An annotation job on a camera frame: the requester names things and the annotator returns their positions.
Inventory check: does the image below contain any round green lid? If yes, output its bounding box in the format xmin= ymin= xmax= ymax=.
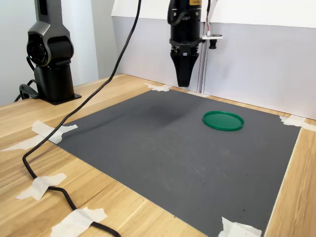
xmin=202 ymin=110 xmax=245 ymax=132

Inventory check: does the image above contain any white partition board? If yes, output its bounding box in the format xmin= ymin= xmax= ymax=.
xmin=111 ymin=0 xmax=207 ymax=94
xmin=201 ymin=0 xmax=316 ymax=120

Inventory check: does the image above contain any dark grey mat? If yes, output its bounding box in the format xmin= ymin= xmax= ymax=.
xmin=48 ymin=89 xmax=302 ymax=237

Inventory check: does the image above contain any small white camera box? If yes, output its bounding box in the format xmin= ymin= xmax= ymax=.
xmin=201 ymin=34 xmax=223 ymax=50

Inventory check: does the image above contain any thin white red wire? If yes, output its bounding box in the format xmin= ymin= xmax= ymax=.
xmin=203 ymin=0 xmax=214 ymax=35

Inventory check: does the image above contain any long black camera cable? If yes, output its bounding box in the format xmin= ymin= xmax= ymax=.
xmin=22 ymin=0 xmax=143 ymax=237

